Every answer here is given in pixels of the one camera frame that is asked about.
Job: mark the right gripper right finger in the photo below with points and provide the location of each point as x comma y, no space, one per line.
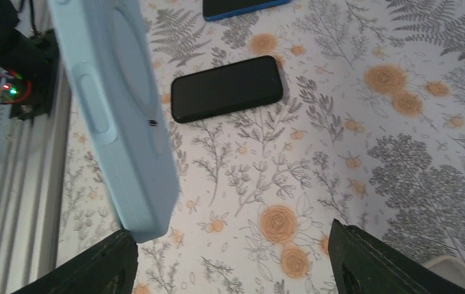
361,263

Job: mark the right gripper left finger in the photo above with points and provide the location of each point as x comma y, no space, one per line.
110,266

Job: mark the beige phone case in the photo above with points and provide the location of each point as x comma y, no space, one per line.
448,267

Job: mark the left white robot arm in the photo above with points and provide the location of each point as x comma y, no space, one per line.
17,53

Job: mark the floral patterned mat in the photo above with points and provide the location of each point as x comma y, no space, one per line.
370,131

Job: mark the aluminium rail frame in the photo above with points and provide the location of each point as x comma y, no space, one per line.
31,179

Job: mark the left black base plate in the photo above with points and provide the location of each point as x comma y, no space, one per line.
42,93

